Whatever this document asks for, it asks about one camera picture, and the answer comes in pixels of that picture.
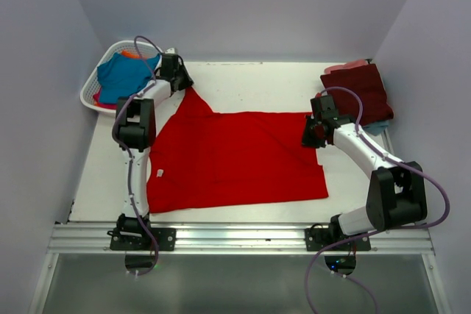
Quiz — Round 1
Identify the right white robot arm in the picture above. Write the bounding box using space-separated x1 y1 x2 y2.
302 95 428 250

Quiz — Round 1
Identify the folded light blue t shirt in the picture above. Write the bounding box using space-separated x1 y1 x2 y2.
362 121 389 136

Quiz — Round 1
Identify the aluminium mounting rail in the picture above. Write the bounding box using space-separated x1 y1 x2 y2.
46 222 434 255

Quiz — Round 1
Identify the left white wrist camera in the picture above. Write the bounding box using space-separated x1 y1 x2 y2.
165 47 178 54

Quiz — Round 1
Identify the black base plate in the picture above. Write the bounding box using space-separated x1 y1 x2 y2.
304 224 372 251
107 228 177 251

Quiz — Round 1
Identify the magenta t shirt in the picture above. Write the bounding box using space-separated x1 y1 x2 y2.
92 91 117 111

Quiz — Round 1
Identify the white plastic laundry basket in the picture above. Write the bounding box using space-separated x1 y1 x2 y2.
80 39 171 117

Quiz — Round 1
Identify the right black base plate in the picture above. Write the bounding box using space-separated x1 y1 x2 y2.
304 224 372 251

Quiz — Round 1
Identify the folded pink t shirt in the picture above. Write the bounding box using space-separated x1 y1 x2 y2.
324 59 370 74

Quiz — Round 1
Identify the orange t shirt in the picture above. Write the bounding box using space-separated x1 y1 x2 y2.
121 50 140 59

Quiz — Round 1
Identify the folded maroon t shirt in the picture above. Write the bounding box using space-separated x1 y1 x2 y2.
320 64 394 126

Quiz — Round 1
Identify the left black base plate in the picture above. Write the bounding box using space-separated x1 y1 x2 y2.
107 228 177 251

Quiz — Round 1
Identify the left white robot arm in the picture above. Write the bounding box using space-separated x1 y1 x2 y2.
112 53 194 219

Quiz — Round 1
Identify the red t shirt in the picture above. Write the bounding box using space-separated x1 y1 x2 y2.
147 88 328 213

